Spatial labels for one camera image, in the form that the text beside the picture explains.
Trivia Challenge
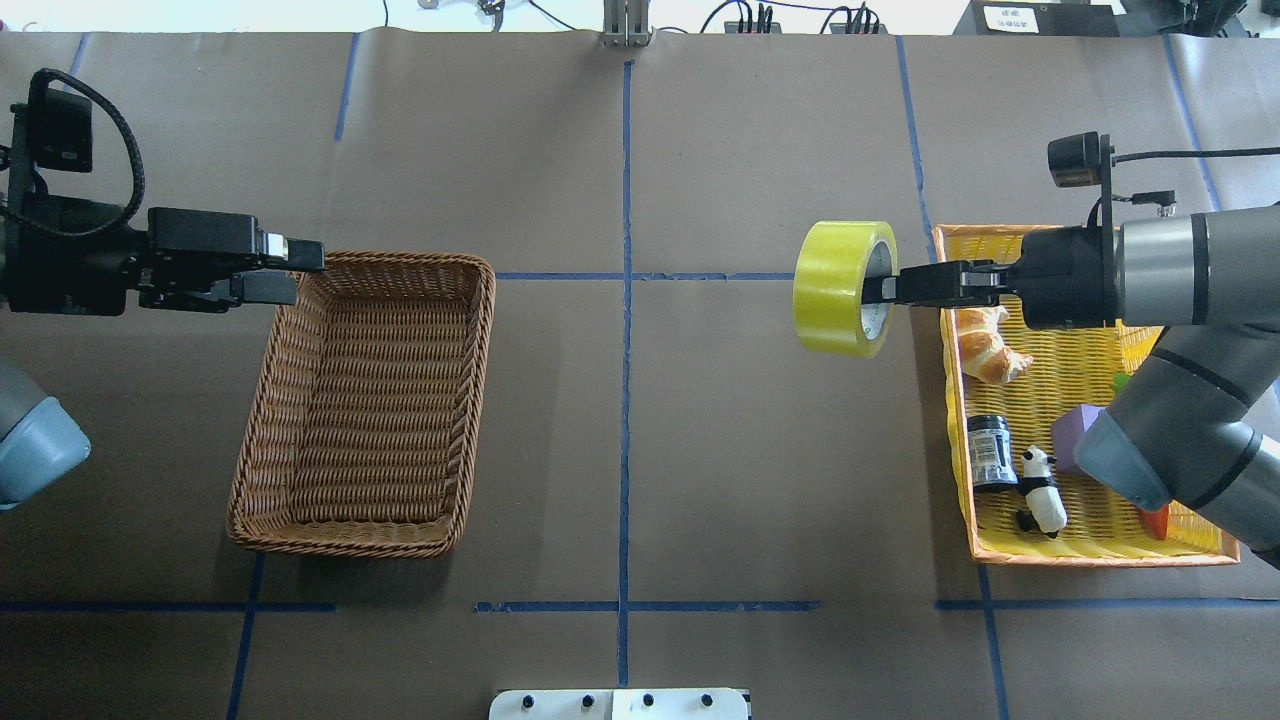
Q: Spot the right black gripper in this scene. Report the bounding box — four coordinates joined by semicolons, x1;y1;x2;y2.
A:
861;225;1121;331

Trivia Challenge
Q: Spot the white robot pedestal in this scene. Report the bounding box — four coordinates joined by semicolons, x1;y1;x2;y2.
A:
488;687;753;719

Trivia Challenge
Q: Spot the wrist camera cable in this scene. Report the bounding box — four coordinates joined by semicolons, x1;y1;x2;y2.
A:
1088;146;1280;231
0;68;147;241

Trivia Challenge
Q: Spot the toy croissant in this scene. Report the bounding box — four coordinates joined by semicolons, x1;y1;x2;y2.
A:
955;305;1036;386

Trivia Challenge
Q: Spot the purple foam cube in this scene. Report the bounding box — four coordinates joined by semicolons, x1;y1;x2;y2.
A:
1050;404;1105;477

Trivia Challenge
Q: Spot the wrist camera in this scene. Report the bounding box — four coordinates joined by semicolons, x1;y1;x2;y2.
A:
27;68;93;174
1046;131;1114;188

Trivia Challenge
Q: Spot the aluminium frame post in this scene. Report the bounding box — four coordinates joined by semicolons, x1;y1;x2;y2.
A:
600;0;653;47

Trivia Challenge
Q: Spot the toy panda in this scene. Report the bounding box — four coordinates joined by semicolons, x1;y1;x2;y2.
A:
1018;445;1069;538

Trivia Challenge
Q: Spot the yellow plastic basket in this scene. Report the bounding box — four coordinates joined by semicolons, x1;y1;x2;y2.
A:
932;223;1242;568

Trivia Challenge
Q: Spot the brown wicker basket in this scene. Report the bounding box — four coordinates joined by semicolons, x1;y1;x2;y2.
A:
225;251;497;559

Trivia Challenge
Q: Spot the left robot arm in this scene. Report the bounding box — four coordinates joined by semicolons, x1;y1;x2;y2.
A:
1;192;325;511

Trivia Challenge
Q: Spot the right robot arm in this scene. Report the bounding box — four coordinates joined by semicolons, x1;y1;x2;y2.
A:
850;206;1279;566

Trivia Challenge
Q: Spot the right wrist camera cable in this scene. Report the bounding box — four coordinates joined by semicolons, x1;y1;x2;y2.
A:
1088;146;1280;231

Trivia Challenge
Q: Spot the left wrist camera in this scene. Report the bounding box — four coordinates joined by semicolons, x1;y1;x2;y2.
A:
27;68;93;174

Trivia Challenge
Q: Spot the yellow tape roll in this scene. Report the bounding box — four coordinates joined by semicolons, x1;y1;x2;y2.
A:
792;222;899;357

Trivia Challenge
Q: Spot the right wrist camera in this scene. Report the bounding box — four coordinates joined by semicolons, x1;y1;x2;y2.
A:
1046;131;1114;188

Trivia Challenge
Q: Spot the orange toy carrot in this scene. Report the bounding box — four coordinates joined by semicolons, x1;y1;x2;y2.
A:
1110;372;1172;541

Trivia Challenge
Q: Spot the black box with label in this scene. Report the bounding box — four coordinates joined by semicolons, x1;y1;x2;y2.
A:
952;1;1120;38

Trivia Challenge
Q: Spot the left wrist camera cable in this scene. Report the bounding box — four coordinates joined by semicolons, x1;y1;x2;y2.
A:
0;68;147;241

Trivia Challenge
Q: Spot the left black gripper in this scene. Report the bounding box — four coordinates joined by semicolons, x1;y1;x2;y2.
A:
3;195;325;316

